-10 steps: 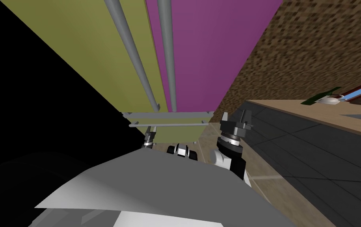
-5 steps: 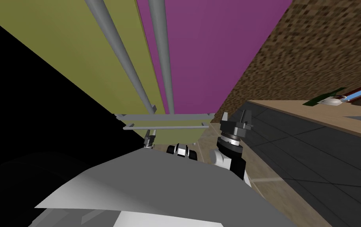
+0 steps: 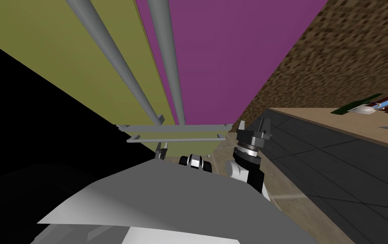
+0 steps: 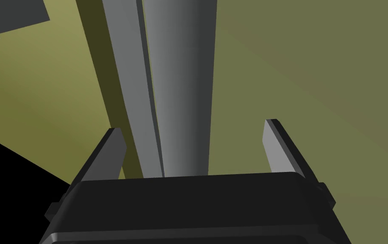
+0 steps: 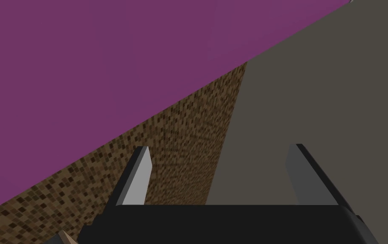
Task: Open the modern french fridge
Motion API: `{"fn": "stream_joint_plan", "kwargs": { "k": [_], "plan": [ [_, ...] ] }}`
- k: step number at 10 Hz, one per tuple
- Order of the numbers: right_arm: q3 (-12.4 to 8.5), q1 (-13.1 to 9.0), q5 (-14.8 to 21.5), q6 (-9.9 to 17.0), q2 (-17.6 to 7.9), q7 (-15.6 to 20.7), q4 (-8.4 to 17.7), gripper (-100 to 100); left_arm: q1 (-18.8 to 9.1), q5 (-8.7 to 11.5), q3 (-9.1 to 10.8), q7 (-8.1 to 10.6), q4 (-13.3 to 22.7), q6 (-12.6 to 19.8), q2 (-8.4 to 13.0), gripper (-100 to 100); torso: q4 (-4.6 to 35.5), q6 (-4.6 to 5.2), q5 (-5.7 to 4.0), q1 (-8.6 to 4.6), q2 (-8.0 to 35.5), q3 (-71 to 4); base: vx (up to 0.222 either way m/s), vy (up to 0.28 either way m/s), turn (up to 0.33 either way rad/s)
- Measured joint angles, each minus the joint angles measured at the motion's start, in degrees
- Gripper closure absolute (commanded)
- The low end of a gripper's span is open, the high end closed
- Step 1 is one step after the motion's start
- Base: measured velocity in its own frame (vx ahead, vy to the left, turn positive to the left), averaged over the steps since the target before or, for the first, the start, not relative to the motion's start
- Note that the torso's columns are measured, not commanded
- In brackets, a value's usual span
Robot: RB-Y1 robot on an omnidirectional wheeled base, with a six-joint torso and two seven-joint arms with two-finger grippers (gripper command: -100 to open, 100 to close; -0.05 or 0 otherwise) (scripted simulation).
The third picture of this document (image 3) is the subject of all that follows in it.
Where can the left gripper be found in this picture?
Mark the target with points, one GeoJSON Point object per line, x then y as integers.
{"type": "Point", "coordinates": [160, 151]}

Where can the dark grey kitchen counter cabinet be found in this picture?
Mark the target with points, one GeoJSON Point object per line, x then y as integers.
{"type": "Point", "coordinates": [333, 162]}

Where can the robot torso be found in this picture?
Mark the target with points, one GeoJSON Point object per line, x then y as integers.
{"type": "Point", "coordinates": [167, 203]}

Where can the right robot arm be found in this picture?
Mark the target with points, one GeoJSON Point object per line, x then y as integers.
{"type": "Point", "coordinates": [245, 169]}

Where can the purple cupboard door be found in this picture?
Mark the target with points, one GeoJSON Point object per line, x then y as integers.
{"type": "Point", "coordinates": [224, 57]}

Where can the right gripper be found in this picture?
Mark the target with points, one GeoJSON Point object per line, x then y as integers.
{"type": "Point", "coordinates": [252, 139]}

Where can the olive green cupboard door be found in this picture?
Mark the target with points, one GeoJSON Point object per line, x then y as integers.
{"type": "Point", "coordinates": [62, 51]}

